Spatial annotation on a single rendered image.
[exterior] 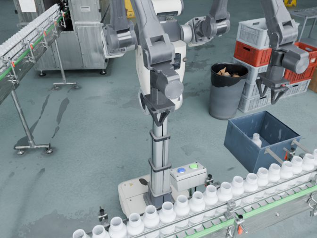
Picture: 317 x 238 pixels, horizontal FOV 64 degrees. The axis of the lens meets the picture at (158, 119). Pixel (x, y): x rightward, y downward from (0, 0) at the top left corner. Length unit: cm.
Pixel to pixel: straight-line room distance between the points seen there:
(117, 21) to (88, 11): 324
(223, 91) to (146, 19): 249
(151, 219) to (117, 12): 74
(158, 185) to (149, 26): 127
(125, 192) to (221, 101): 172
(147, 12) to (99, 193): 199
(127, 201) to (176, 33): 132
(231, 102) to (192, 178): 225
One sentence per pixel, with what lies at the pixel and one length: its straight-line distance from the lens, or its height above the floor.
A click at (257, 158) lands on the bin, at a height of 87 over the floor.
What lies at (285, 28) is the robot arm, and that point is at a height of 167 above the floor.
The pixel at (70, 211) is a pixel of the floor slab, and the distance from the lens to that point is 244.
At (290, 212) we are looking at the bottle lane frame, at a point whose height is 87.
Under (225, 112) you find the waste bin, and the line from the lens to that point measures 332.
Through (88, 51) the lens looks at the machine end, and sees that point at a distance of 444.
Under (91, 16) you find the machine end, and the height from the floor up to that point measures 98.
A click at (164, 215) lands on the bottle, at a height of 114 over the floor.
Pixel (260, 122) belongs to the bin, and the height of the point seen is 86.
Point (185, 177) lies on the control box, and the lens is 107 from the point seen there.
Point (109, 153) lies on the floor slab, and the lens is 285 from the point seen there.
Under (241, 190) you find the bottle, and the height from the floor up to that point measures 113.
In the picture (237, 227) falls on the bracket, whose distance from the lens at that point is 103.
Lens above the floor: 190
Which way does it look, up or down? 35 degrees down
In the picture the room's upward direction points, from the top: straight up
